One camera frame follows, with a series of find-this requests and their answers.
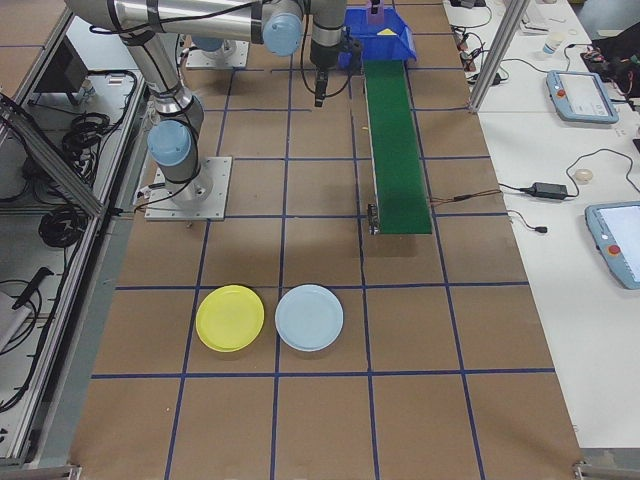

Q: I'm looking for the light blue plastic plate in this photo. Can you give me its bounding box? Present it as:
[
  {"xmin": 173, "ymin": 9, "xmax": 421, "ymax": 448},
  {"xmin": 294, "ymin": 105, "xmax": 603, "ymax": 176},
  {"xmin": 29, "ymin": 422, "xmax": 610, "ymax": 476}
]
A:
[{"xmin": 274, "ymin": 284, "xmax": 345, "ymax": 354}]

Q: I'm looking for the yellow plastic plate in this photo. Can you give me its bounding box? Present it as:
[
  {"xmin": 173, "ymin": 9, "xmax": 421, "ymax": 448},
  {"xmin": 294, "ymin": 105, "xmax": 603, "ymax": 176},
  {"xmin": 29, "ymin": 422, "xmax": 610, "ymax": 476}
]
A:
[{"xmin": 195, "ymin": 284, "xmax": 266, "ymax": 354}]

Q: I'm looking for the blue plastic storage bin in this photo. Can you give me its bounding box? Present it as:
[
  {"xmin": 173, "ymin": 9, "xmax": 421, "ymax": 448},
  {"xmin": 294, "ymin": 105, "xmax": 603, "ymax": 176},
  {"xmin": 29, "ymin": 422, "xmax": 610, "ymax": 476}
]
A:
[{"xmin": 338, "ymin": 7, "xmax": 418, "ymax": 71}]

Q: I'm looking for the green conveyor belt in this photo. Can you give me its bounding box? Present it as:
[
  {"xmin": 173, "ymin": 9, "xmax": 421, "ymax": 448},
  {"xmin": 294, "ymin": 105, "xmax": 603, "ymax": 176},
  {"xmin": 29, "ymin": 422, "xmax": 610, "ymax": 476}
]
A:
[{"xmin": 360, "ymin": 58, "xmax": 434, "ymax": 237}]

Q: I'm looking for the grey blue teach pendant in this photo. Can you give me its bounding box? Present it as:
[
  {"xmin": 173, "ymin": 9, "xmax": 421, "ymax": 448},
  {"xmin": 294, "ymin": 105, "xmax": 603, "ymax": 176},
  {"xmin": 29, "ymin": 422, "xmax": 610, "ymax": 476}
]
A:
[
  {"xmin": 545, "ymin": 69, "xmax": 620, "ymax": 125},
  {"xmin": 584, "ymin": 200, "xmax": 640, "ymax": 291}
]

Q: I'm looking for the black power adapter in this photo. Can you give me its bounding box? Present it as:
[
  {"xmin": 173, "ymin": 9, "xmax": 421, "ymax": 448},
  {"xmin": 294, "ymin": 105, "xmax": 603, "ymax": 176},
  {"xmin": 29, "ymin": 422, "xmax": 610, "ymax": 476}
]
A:
[{"xmin": 530, "ymin": 182, "xmax": 570, "ymax": 200}]

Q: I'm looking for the black box device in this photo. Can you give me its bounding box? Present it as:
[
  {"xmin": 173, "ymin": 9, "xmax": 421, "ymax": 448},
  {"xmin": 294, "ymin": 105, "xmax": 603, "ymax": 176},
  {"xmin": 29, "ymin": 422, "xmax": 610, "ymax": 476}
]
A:
[{"xmin": 32, "ymin": 37, "xmax": 89, "ymax": 106}]

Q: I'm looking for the white side table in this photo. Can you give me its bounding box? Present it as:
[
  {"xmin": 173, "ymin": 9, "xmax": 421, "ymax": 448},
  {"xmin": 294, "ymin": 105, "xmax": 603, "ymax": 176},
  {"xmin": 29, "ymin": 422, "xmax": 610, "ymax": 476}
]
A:
[{"xmin": 442, "ymin": 0, "xmax": 640, "ymax": 451}]

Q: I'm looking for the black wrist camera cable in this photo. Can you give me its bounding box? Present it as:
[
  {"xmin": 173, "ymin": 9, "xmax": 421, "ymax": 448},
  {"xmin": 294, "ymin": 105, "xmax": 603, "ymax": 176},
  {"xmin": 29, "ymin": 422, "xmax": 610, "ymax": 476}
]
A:
[{"xmin": 298, "ymin": 29, "xmax": 361, "ymax": 99}]

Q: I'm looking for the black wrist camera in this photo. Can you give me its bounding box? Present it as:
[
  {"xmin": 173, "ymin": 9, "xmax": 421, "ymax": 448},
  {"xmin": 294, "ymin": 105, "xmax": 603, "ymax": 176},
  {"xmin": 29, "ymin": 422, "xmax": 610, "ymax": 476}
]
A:
[{"xmin": 338, "ymin": 39, "xmax": 365, "ymax": 72}]

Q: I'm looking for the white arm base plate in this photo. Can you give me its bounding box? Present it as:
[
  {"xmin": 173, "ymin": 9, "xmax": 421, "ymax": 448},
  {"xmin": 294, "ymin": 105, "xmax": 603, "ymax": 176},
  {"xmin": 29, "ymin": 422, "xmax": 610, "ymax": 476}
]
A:
[
  {"xmin": 185, "ymin": 39, "xmax": 250, "ymax": 70},
  {"xmin": 144, "ymin": 155, "xmax": 234, "ymax": 222}
]

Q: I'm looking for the tall aluminium profile post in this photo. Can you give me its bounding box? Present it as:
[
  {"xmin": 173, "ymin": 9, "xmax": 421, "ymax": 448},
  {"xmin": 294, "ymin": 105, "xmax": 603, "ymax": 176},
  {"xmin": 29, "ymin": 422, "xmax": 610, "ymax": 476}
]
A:
[{"xmin": 467, "ymin": 0, "xmax": 526, "ymax": 115}]

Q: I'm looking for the red and black wire pair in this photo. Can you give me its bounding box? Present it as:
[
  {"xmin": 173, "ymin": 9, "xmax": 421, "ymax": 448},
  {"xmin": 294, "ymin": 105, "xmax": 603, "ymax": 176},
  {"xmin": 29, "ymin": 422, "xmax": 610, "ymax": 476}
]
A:
[{"xmin": 429, "ymin": 189, "xmax": 503, "ymax": 205}]

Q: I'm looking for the thin black adapter cable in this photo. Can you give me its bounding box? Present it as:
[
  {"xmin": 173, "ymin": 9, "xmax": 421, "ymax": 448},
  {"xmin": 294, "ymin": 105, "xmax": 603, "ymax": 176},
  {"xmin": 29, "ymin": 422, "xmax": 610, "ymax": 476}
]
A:
[{"xmin": 499, "ymin": 148, "xmax": 635, "ymax": 199}]

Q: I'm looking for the coiled black cable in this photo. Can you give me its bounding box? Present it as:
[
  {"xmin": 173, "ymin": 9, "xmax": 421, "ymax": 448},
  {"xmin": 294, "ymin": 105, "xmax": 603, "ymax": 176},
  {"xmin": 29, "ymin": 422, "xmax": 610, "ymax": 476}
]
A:
[
  {"xmin": 62, "ymin": 113, "xmax": 114, "ymax": 169},
  {"xmin": 39, "ymin": 204, "xmax": 89, "ymax": 249}
]

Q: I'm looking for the black plug cable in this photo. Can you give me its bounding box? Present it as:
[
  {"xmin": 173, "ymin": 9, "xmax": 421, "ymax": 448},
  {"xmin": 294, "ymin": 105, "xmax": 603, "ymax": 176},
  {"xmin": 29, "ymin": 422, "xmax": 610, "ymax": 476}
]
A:
[{"xmin": 507, "ymin": 209, "xmax": 549, "ymax": 235}]

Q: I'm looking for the V-shaped metal bar frame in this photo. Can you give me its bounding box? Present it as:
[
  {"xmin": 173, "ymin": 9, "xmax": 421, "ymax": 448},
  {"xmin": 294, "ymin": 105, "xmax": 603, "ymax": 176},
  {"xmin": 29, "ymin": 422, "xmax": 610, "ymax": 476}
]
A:
[{"xmin": 0, "ymin": 0, "xmax": 151, "ymax": 469}]

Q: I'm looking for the black handle tool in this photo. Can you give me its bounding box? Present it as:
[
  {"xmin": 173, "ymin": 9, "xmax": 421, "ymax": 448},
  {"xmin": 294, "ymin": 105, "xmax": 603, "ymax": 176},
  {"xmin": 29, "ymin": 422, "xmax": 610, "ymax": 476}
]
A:
[{"xmin": 12, "ymin": 268, "xmax": 55, "ymax": 309}]

